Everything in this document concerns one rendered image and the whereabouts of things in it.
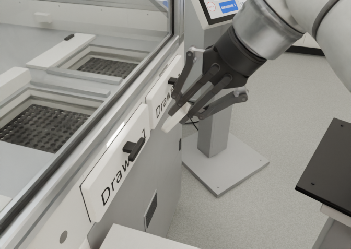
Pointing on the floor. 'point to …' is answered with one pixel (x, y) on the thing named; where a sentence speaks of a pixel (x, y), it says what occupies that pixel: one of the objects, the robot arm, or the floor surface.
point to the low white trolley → (138, 240)
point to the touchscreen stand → (219, 143)
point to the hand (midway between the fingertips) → (175, 117)
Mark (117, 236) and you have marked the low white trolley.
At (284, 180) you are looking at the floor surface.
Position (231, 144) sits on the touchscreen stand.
